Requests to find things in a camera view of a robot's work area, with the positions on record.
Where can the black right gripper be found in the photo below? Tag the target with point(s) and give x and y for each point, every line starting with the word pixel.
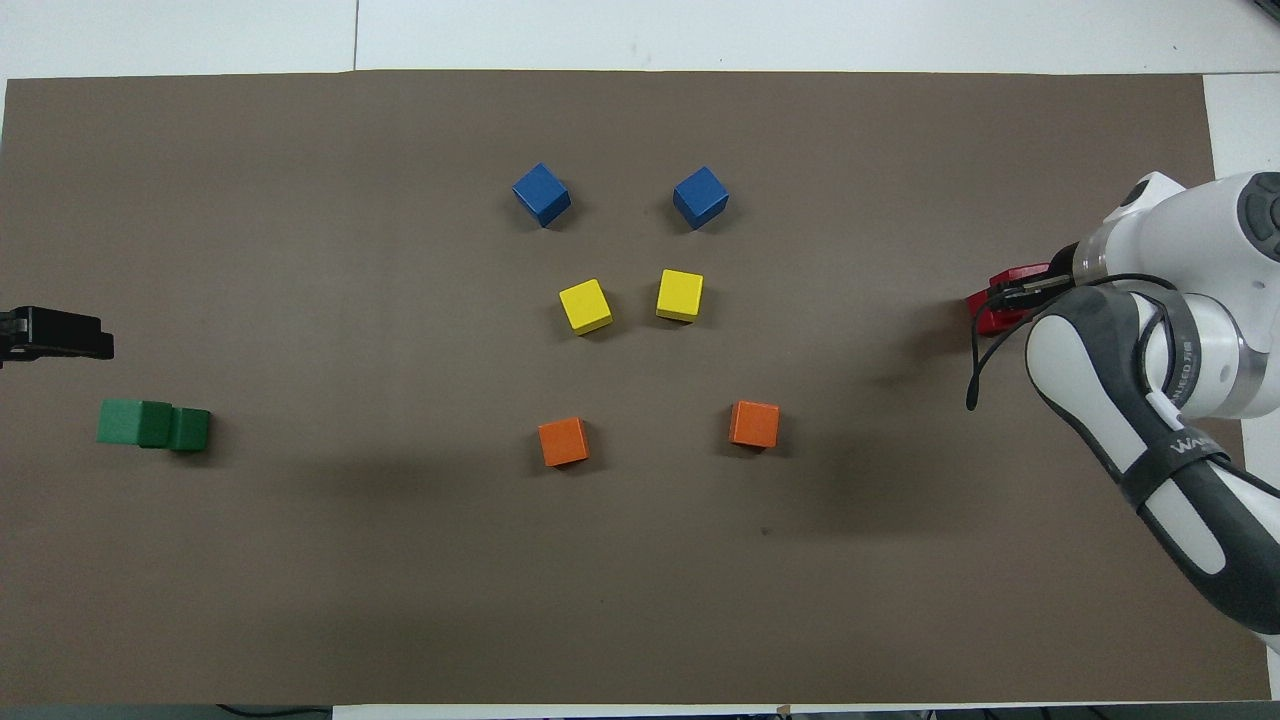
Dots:
pixel 1064 272

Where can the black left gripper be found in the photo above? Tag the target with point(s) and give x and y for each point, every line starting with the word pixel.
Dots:
pixel 65 335

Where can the green cube block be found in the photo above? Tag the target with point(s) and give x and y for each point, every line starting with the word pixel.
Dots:
pixel 190 430
pixel 120 422

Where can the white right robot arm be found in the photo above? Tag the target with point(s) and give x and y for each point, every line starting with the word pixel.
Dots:
pixel 1200 240

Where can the orange cube block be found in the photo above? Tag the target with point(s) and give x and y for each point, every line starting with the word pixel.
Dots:
pixel 754 424
pixel 564 442

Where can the blue cube block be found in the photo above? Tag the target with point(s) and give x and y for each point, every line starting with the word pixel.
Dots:
pixel 700 197
pixel 541 194

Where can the yellow cube block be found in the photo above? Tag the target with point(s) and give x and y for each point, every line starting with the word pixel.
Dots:
pixel 680 295
pixel 585 306

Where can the brown table mat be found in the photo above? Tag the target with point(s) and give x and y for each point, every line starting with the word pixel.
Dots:
pixel 640 560

